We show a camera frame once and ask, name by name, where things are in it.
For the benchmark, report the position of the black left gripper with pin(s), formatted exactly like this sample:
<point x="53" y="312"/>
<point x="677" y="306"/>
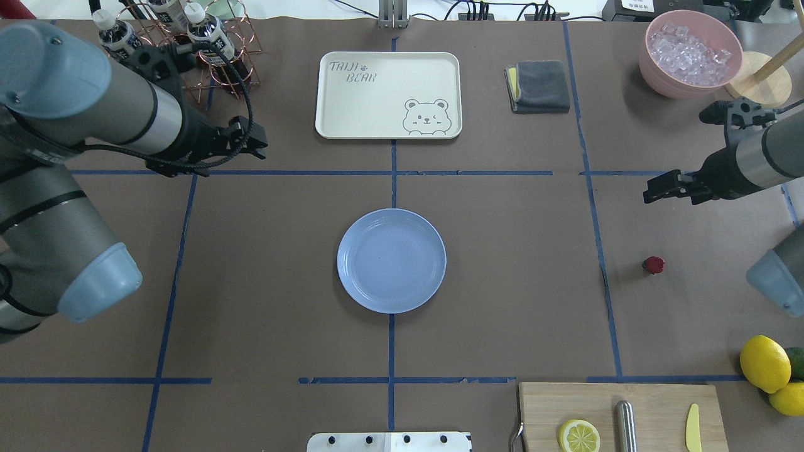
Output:
<point x="200" y="136"/>

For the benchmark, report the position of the yellow lemon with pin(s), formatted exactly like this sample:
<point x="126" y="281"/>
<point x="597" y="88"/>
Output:
<point x="788" y="400"/>
<point x="765" y="364"/>

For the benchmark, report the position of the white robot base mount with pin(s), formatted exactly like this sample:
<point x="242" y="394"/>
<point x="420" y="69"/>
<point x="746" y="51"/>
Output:
<point x="392" y="441"/>

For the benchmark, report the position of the steel cylinder black cap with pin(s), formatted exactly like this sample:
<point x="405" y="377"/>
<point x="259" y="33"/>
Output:
<point x="626" y="426"/>

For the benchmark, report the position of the bottle white cap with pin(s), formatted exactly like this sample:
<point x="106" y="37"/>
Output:
<point x="208" y="33"/>
<point x="116" y="36"/>
<point x="171" y="14"/>

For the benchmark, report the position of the pink bowl of ice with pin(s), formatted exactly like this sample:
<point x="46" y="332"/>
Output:
<point x="687" y="54"/>

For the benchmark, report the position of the bottle white cap right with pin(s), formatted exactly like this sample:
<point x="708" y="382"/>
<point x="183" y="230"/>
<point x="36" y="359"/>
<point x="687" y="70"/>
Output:
<point x="208" y="33"/>

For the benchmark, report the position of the round wooden stand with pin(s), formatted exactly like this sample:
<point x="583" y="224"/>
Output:
<point x="763" y="78"/>

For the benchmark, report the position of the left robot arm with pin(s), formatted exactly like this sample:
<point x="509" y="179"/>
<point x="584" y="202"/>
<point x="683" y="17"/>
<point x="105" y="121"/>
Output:
<point x="61" y="97"/>

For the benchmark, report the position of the blue plastic plate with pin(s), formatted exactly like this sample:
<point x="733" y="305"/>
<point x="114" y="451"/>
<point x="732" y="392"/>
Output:
<point x="391" y="261"/>

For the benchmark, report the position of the red strawberry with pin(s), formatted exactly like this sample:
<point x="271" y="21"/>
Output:
<point x="654" y="265"/>

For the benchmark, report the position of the yellow lemon front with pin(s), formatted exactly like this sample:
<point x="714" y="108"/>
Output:
<point x="765" y="364"/>

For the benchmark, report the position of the yellow plastic knife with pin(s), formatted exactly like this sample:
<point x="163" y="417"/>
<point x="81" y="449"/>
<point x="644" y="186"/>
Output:
<point x="693" y="440"/>

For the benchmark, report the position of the yellow lemon back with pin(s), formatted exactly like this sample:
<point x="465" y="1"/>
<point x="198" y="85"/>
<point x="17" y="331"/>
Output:
<point x="788" y="400"/>

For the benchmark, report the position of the cream bear tray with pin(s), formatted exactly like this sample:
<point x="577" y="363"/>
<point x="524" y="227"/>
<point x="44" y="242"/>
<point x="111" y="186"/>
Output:
<point x="389" y="95"/>

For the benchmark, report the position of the bottle white cap lower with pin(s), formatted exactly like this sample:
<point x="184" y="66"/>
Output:
<point x="171" y="14"/>

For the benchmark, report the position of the wooden cutting board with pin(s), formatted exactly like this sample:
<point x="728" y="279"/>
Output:
<point x="660" y="413"/>

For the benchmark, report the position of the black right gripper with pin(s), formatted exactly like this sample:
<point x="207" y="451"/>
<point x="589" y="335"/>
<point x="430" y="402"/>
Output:
<point x="718" y="172"/>

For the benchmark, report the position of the half lemon slice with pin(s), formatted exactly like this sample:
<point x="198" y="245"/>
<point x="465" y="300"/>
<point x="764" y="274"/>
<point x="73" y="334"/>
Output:
<point x="578" y="435"/>

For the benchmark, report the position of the grey yellow folded cloth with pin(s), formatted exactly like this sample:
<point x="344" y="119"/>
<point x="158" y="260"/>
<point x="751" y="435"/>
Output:
<point x="537" y="87"/>

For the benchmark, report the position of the copper wire bottle rack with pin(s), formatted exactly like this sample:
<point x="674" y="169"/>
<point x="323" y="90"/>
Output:
<point x="204" y="81"/>

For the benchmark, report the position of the bottle white cap left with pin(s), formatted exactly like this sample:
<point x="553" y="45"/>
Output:
<point x="116" y="36"/>

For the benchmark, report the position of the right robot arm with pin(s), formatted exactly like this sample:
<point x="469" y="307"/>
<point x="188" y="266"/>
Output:
<point x="761" y="156"/>

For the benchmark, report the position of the green lime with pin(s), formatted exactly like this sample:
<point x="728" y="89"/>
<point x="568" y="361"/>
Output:
<point x="795" y="356"/>

